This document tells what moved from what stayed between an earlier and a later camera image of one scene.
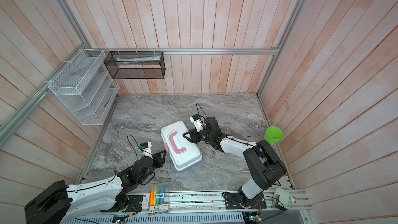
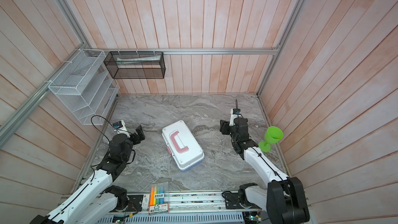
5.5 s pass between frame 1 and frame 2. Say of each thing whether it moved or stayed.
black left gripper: moved
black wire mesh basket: stayed
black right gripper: moved
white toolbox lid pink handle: stayed
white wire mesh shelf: stayed
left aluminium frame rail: stayed
